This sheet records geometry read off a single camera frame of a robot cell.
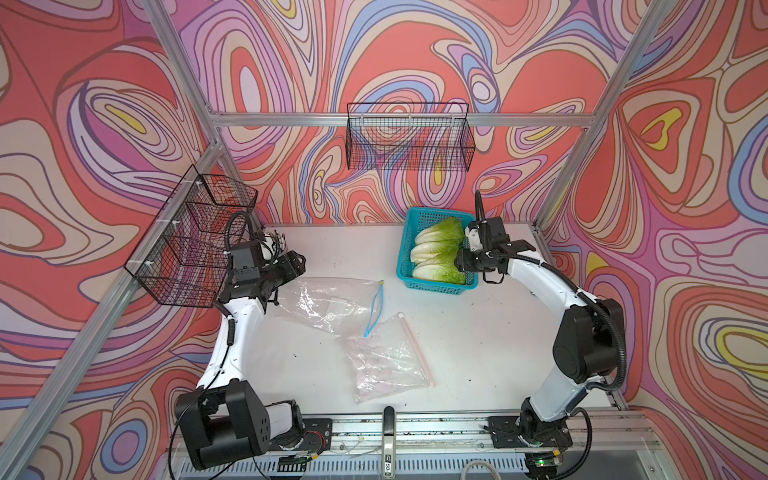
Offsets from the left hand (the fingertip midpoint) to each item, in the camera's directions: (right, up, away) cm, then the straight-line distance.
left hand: (298, 262), depth 82 cm
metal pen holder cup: (-4, +4, -8) cm, 10 cm away
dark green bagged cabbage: (+41, -2, +14) cm, 44 cm away
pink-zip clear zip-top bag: (+25, -29, +2) cm, 38 cm away
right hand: (+49, -2, +9) cm, 50 cm away
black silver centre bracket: (+25, -42, -13) cm, 51 cm away
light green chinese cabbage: (+46, +9, +24) cm, 52 cm away
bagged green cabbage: (+41, +3, +19) cm, 46 cm away
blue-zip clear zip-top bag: (+9, -14, +12) cm, 21 cm away
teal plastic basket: (+36, +15, +33) cm, 51 cm away
